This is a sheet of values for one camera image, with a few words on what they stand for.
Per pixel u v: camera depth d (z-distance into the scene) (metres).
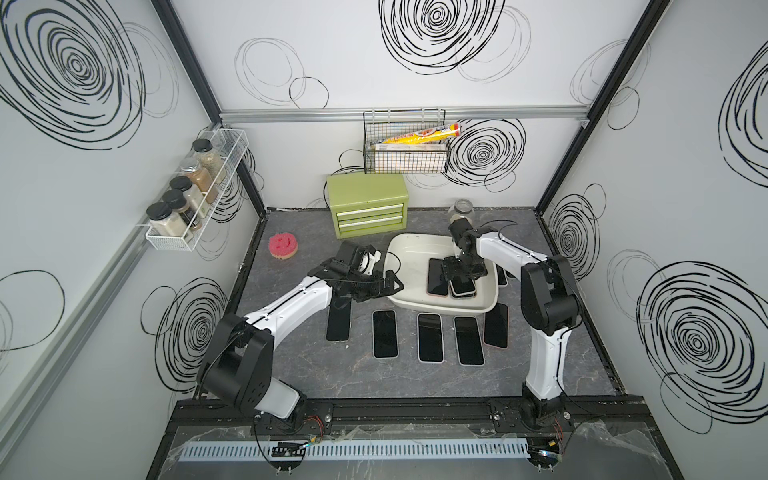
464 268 0.86
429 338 0.87
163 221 0.61
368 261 0.82
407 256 1.05
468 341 0.87
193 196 0.68
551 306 0.54
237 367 0.43
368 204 1.00
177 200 0.63
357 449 0.77
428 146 0.89
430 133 0.87
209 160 0.75
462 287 0.93
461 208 1.09
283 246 1.05
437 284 1.08
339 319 0.89
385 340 0.86
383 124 0.94
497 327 0.87
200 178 0.71
